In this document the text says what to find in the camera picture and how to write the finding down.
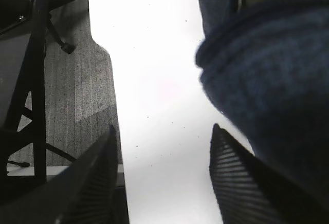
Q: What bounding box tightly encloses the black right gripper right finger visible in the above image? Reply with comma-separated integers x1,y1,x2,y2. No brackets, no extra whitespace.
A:
209,124,328,223

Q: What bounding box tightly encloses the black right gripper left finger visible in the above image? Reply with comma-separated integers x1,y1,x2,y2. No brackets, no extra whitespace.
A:
1,126,118,223

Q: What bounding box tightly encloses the dark blue lunch bag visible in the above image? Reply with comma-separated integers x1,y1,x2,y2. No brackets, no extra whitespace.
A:
196,0,328,201

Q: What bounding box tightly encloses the black chair base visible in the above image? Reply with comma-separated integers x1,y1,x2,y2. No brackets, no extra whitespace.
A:
15,0,89,54

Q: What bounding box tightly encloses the black metal frame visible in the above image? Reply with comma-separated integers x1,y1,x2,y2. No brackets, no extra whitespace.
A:
0,0,78,183

